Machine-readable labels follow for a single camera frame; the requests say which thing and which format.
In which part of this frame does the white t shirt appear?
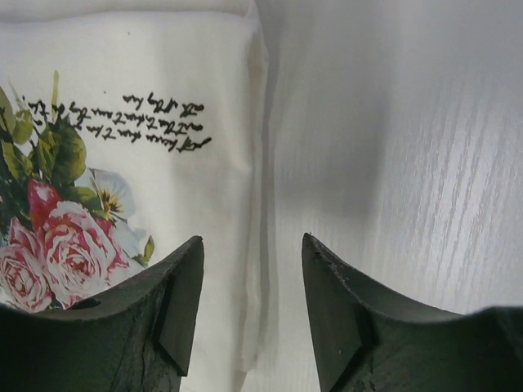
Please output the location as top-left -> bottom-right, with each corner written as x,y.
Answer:
1,1 -> 268,391

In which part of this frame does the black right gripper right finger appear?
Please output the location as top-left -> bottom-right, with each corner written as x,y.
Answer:
302,234 -> 522,391

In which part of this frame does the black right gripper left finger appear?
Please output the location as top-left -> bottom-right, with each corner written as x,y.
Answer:
1,236 -> 204,391

